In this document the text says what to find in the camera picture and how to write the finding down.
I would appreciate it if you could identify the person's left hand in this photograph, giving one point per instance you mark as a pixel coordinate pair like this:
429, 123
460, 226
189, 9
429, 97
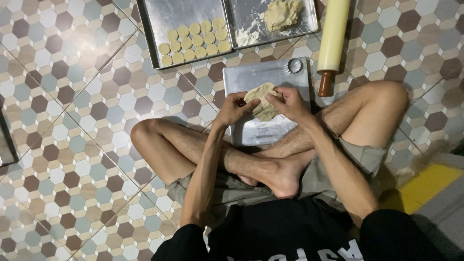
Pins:
232, 110

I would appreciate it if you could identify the person's right hand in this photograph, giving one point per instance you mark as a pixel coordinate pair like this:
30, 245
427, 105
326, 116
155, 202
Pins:
292, 105

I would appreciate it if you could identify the dough piece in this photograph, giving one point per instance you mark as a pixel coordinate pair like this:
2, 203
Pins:
263, 103

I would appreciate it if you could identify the upturned metal work tray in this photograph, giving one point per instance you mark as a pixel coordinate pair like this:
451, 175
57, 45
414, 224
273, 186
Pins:
270, 105

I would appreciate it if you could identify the round fluted cookie cutter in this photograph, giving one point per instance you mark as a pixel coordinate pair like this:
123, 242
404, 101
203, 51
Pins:
295, 66

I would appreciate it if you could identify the person's legs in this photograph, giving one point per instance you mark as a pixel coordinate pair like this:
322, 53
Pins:
275, 145

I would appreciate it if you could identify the pile of white flour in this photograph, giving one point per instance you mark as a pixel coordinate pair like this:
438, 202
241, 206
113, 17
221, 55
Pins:
248, 35

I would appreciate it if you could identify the group of round dough cookies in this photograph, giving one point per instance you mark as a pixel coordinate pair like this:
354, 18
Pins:
195, 41

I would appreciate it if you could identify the olive green shorts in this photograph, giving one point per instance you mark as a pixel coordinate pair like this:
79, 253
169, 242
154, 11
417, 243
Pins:
311, 181

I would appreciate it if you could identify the floured metal tray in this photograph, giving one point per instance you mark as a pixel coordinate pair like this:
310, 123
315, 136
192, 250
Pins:
272, 21

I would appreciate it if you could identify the large dough lump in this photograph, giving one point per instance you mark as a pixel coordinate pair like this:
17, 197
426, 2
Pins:
282, 13

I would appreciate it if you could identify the metal baking tray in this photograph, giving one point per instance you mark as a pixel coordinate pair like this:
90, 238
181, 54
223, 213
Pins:
183, 31

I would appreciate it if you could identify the black printed shirt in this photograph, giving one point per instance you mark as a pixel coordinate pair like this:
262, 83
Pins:
301, 235

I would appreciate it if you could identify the yellow and grey mat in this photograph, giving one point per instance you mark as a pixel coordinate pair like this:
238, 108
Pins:
427, 195

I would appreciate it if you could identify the dark metal object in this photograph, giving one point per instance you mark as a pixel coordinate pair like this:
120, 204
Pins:
6, 139

